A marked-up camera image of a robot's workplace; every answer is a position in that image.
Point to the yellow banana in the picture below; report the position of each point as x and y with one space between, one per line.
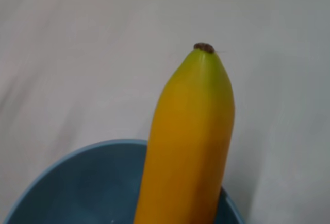
188 136

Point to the blue bowl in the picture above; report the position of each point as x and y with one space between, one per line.
85 185

